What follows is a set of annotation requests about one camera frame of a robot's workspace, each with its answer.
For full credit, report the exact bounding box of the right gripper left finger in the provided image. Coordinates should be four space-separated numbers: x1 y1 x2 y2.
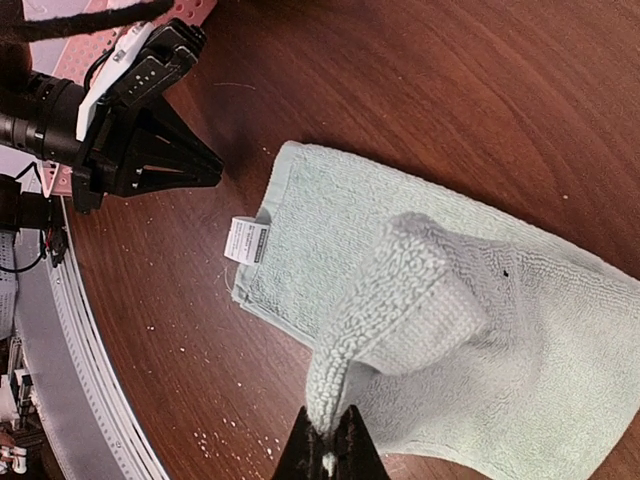
272 407 329 480

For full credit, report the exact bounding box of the pink plastic basket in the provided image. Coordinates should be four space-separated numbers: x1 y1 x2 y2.
27 0 219 199

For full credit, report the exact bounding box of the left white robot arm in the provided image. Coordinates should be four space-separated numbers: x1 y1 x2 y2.
1 30 224 213

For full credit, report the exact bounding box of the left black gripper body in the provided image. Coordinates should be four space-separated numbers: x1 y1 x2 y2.
72 104 144 213

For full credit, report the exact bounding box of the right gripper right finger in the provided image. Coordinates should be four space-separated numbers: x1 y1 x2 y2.
329 405 389 480

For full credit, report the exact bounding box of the green towel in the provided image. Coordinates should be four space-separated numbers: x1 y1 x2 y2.
232 142 639 479

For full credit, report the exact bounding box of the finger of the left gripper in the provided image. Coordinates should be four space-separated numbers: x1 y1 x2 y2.
136 97 224 173
119 168 221 198

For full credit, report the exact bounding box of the aluminium front rail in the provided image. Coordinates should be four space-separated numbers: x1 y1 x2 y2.
0 194 171 480

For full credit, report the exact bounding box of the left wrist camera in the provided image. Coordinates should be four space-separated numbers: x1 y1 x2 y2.
75 18 206 142

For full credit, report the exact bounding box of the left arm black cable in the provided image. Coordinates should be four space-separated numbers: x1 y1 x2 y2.
0 0 176 44

